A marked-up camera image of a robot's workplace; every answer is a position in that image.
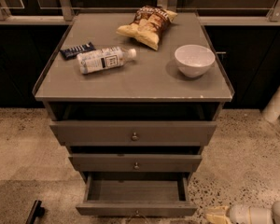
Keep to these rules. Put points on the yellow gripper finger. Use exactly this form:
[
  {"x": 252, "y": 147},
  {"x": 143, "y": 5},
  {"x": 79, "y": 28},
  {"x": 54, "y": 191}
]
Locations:
[
  {"x": 217, "y": 219},
  {"x": 217, "y": 210}
]

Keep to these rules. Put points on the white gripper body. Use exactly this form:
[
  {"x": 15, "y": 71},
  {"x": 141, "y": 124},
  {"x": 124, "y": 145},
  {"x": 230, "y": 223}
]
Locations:
[{"x": 243, "y": 215}]

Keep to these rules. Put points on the grey bottom drawer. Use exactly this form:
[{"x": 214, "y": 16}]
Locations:
[{"x": 113, "y": 194}]

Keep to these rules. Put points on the grey drawer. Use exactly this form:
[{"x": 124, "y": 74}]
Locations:
[
  {"x": 133, "y": 133},
  {"x": 113, "y": 194},
  {"x": 134, "y": 162}
]

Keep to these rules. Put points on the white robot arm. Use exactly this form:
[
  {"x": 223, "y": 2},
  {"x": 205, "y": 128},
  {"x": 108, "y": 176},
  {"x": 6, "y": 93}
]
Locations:
[{"x": 275, "y": 210}]

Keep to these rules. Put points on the grey drawer cabinet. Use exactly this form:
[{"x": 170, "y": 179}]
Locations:
[{"x": 150, "y": 88}]

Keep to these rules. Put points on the grey middle drawer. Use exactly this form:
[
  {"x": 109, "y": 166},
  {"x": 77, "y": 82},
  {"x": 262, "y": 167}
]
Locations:
[{"x": 134, "y": 162}]

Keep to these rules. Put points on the grey top drawer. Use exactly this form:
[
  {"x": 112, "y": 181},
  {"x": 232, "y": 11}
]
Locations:
[{"x": 133, "y": 133}]

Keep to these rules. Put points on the white pipe column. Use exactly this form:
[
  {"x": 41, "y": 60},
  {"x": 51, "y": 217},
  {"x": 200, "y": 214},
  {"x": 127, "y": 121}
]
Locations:
[{"x": 272, "y": 110}]

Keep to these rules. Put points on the white ceramic bowl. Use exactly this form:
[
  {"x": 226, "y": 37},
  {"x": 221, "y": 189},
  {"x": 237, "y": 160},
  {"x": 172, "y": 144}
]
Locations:
[{"x": 194, "y": 60}]

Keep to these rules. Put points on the black object on floor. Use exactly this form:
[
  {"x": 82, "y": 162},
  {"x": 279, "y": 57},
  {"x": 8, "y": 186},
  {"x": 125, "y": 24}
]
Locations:
[{"x": 37, "y": 210}]

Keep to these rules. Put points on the white plastic bottle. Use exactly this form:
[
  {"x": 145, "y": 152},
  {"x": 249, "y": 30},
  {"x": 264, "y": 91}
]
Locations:
[{"x": 103, "y": 59}]

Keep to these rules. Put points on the yellow brown chips bag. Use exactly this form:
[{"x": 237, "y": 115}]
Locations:
[{"x": 148, "y": 25}]

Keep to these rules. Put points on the blue snack bar wrapper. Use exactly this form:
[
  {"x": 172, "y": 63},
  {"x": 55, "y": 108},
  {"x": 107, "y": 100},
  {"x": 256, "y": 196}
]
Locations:
[{"x": 71, "y": 53}]

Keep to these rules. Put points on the metal window railing frame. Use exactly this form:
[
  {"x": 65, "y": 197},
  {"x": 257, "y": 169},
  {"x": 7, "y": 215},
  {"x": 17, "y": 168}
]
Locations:
[{"x": 209, "y": 12}]

